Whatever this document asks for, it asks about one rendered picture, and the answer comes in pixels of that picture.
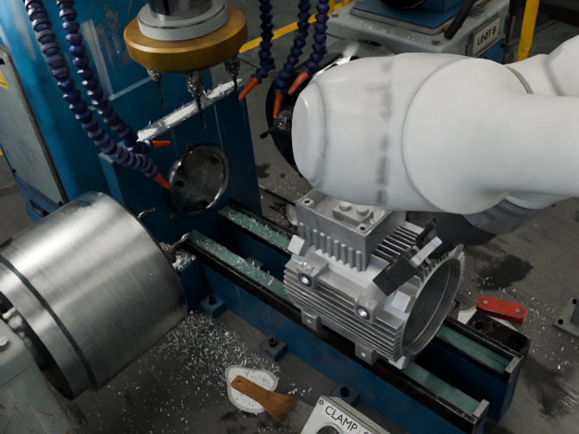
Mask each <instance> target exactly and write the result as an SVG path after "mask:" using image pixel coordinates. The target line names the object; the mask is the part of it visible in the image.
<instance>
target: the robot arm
mask: <svg viewBox="0 0 579 434"><path fill-rule="evenodd" d="M292 147H293V153H294V158H295V161H296V166H297V168H298V170H299V171H300V173H301V174H302V175H303V176H304V177H305V178H307V179H308V182H309V183H310V185H311V186H312V187H313V188H314V189H317V190H318V191H320V192H321V193H323V194H325V195H329V196H331V197H333V198H335V199H338V200H341V201H343V202H349V203H352V204H356V205H364V206H385V207H386V208H387V209H389V210H395V211H427V212H434V215H435V217H434V218H432V219H431V220H430V221H429V222H428V223H427V224H426V225H425V229H424V230H423V231H422V232H421V233H420V234H419V235H418V236H417V237H416V238H415V240H416V241H415V243H414V244H413V245H412V246H411V247H409V248H407V249H406V250H405V252H404V254H403V253H402V252H401V253H400V254H399V255H398V256H397V257H396V256H395V255H393V256H392V257H391V258H390V259H389V260H388V262H389V264H388V265H387V266H386V267H385V268H384V269H383V270H382V271H381V272H379V273H378V274H377V275H376V276H375V277H374V278H373V279H372V281H373V282H374V283H375V284H376V285H377V286H378V287H379V288H380V289H381V290H382V291H383V292H384V293H385V294H386V295H387V296H389V295H391V294H392V293H393V292H394V291H396V290H397V289H398V288H399V287H400V286H402V285H404V284H405V283H406V282H407V281H408V280H409V279H411V278H412V277H413V276H415V275H417V274H418V273H419V272H421V271H423V270H424V271H425V270H426V269H427V267H428V265H429V264H430V263H431V260H430V259H435V260H437V259H439V258H440V257H442V256H443V255H444V254H445V253H447V252H451V251H453V250H454V249H455V248H457V247H458V246H459V245H460V244H464V245H471V246H478V245H484V244H486V243H488V242H489V241H490V240H491V239H493V238H495V237H496V236H497V235H498V234H506V233H511V232H514V231H516V230H517V229H519V228H520V227H522V226H523V225H525V224H526V223H527V222H528V221H529V220H531V219H532V218H534V217H535V216H536V215H538V214H541V213H543V212H544V211H545V210H546V209H547V208H549V207H550V206H551V205H552V204H553V203H555V202H559V201H562V200H566V199H569V198H571V197H579V35H577V36H576V37H574V38H572V39H569V40H567V41H565V42H564V43H562V44H561V45H560V46H558V47H557V48H556V49H555V50H554V51H553V52H551V53H550V54H549V55H547V54H538V55H536V56H533V57H531V58H529V59H524V60H521V61H519V62H515V63H512V64H507V65H501V64H499V63H496V62H494V61H492V60H488V59H475V58H472V57H467V56H462V55H456V54H448V53H401V54H397V55H396V56H394V57H372V58H362V59H355V60H352V61H348V62H345V63H343V64H340V65H336V66H334V67H332V68H330V69H328V70H326V71H323V72H321V73H320V74H318V75H317V76H315V77H313V78H312V80H311V81H310V82H309V84H308V86H307V87H306V88H305V89H304V90H303V91H302V92H301V93H300V95H299V96H298V98H297V100H296V105H295V108H294V113H293V119H292Z"/></svg>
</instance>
